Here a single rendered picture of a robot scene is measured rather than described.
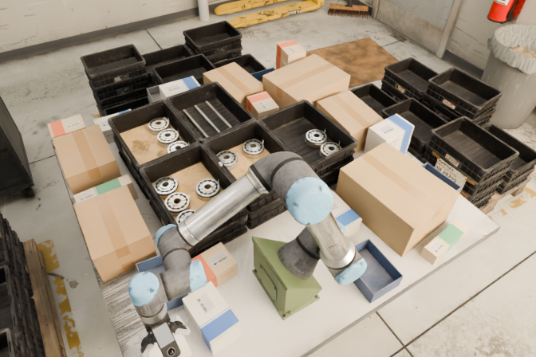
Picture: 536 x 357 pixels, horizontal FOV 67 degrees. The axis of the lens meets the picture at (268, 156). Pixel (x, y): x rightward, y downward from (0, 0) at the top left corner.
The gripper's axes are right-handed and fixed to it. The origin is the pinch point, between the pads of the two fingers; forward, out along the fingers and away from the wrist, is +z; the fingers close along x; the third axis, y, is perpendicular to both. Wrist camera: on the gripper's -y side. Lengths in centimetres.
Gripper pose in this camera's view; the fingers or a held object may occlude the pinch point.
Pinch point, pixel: (167, 347)
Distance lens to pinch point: 140.9
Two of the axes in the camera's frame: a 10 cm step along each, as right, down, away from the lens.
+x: -8.6, 3.5, -3.8
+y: -5.2, -6.0, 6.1
